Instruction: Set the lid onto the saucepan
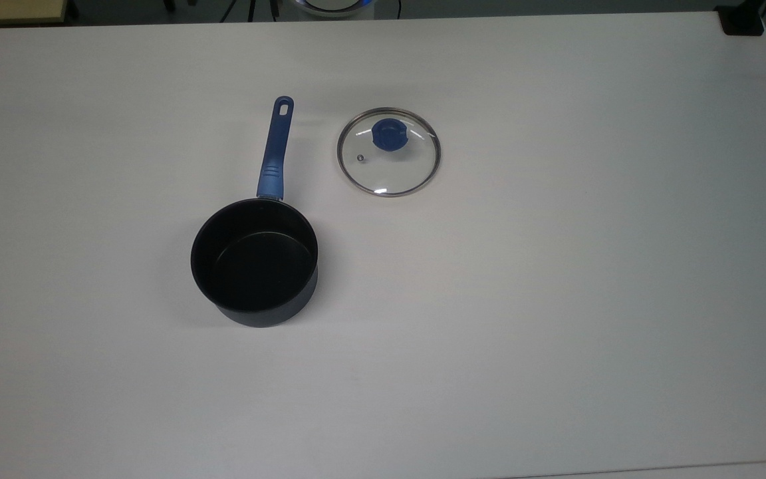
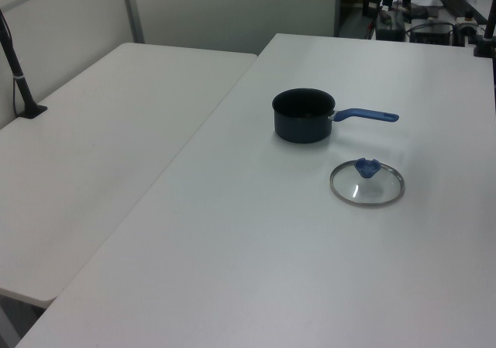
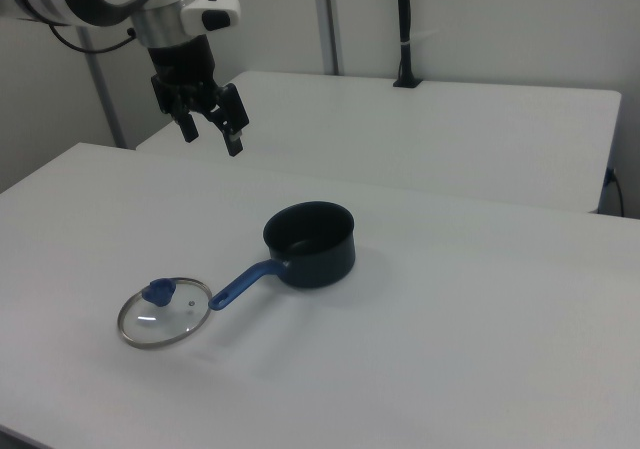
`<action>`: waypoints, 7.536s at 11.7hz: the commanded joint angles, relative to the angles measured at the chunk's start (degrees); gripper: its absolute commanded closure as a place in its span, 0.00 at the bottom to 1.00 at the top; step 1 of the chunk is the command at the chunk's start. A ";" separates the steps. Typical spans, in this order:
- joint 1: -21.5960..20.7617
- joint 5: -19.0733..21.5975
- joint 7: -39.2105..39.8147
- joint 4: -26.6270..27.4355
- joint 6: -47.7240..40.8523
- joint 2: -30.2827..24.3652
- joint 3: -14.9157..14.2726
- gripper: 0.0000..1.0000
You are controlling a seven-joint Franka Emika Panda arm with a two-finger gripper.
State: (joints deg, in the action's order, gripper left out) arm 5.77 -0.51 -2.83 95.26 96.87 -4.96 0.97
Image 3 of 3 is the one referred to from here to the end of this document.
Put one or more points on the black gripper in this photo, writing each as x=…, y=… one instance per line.
x=182, y=64

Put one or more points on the glass lid with blue knob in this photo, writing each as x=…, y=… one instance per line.
x=159, y=291

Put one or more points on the white adjacent table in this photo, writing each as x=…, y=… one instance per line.
x=400, y=134

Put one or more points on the black pole with table clamp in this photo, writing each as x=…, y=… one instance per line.
x=405, y=29

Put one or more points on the aluminium frame post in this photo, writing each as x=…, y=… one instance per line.
x=327, y=19
x=105, y=99

